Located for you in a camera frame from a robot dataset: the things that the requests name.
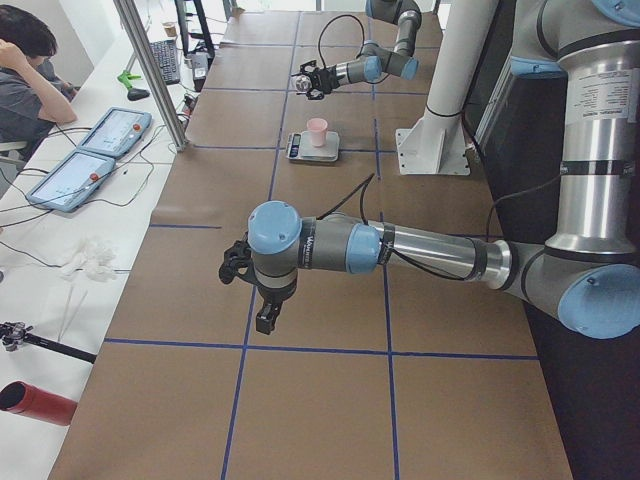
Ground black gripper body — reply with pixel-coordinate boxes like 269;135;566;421
257;280;297;308
316;66;338;93

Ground pink plastic cup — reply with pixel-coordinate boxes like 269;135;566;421
306;117;328;147

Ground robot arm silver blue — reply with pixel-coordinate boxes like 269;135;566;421
292;1;422;100
219;1;639;339

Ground grey digital kitchen scale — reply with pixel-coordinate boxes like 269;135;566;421
286;131;340;163

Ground black box with label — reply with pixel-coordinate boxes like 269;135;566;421
189;52;210;92

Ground black keyboard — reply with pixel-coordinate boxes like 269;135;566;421
149;39;181;85

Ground brown paper table cover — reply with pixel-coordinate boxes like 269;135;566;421
51;12;571;479

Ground black computer mouse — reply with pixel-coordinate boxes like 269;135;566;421
127;87;150;101

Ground crumpled white tissue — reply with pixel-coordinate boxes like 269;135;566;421
60;237;116;282

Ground green plastic tool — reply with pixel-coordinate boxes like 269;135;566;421
117;70;141;89

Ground upper blue teach pendant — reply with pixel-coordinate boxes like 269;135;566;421
77;107;153;159

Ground blue teach pendant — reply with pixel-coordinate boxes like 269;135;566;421
26;150;115;213
77;107;153;159

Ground white plastic tweezers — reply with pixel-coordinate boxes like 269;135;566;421
57;285;88;340

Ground lower blue teach pendant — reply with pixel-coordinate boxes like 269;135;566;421
26;150;115;213

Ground black tripod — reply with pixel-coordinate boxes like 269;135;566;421
1;322;97;364

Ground red cylinder bottle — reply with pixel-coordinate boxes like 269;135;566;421
1;381;77;426

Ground seated person grey shirt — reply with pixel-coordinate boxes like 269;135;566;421
1;4;77;160

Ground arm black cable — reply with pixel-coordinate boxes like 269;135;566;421
314;171;566;281
316;13;391;86

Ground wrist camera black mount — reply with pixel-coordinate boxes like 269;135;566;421
218;240;256;285

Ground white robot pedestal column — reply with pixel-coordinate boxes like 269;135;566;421
396;0;499;176

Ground aluminium frame post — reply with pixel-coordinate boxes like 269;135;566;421
113;0;188;152

